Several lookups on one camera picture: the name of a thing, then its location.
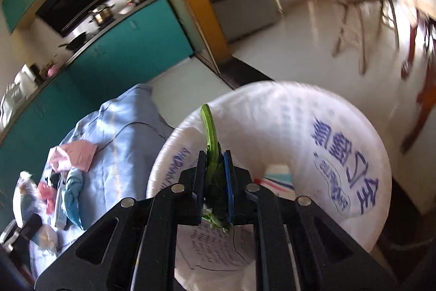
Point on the striped white packet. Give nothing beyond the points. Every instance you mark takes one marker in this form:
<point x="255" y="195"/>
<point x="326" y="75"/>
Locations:
<point x="277" y="176"/>

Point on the pink cup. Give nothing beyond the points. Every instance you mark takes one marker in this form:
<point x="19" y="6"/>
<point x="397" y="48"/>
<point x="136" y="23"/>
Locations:
<point x="52" y="71"/>

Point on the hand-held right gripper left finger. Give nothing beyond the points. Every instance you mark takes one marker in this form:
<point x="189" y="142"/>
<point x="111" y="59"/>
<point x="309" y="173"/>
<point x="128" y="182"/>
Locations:
<point x="201" y="190"/>

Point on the teal lower cabinets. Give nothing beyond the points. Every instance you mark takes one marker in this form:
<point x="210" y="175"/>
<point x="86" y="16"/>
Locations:
<point x="129" y="49"/>

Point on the carved wooden chair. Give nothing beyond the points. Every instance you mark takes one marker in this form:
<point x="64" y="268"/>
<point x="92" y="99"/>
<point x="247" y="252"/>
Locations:
<point x="422" y="100"/>

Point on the green vegetable leaf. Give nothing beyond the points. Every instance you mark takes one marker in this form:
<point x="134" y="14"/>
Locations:
<point x="213" y="144"/>

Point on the steel cooking pot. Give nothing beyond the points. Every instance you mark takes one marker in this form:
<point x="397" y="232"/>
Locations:
<point x="102" y="15"/>

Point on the white kitchen appliance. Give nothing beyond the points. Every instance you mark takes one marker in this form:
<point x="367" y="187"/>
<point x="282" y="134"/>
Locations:
<point x="25" y="78"/>

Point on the white blue paper cup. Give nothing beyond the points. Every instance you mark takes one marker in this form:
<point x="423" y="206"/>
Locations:
<point x="23" y="199"/>

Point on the pink tissue pack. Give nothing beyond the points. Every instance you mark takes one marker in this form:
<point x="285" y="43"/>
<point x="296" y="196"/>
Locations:
<point x="73" y="154"/>

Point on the blue tablecloth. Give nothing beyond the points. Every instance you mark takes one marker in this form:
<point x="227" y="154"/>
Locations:
<point x="129" y="141"/>

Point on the black wok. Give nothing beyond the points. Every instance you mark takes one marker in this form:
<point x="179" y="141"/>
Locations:
<point x="75" y="42"/>

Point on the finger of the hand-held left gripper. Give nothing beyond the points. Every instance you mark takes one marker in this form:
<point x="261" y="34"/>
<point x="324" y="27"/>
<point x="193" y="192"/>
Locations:
<point x="31" y="223"/>

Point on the white dish rack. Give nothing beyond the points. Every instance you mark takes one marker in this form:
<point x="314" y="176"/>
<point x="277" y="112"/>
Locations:
<point x="8" y="103"/>

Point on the trash bin with white liner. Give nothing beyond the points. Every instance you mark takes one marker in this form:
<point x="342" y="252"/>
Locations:
<point x="289" y="113"/>

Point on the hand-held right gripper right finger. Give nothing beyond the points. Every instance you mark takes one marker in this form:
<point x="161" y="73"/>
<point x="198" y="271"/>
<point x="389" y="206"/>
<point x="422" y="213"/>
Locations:
<point x="228" y="190"/>

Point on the wooden bench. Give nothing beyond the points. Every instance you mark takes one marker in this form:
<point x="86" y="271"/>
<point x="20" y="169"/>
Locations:
<point x="357" y="28"/>

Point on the blue face mask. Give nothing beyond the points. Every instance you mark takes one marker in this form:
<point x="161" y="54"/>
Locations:
<point x="73" y="199"/>

